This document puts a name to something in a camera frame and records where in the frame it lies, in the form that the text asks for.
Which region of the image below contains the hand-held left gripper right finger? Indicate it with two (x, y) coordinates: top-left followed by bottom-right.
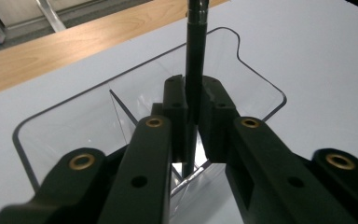
(199, 76), (358, 224)

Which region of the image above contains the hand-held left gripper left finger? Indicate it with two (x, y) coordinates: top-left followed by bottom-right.
(97, 74), (189, 224)

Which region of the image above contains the clear acrylic organizer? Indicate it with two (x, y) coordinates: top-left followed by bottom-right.
(12, 26), (288, 224)

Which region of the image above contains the black pen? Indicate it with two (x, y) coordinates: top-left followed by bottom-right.
(184, 0), (211, 179)

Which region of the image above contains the wooden table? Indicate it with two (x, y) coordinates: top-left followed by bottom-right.
(0, 0), (229, 99)

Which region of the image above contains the metal floor rail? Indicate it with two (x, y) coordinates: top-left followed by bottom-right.
(35, 0), (67, 34)

